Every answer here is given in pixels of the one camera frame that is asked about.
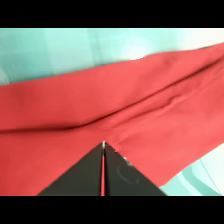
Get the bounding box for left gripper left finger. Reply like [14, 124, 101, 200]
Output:
[38, 142, 104, 197]

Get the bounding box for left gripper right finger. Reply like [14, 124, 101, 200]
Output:
[103, 141, 167, 197]

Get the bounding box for red garment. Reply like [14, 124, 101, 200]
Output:
[0, 42, 224, 197]

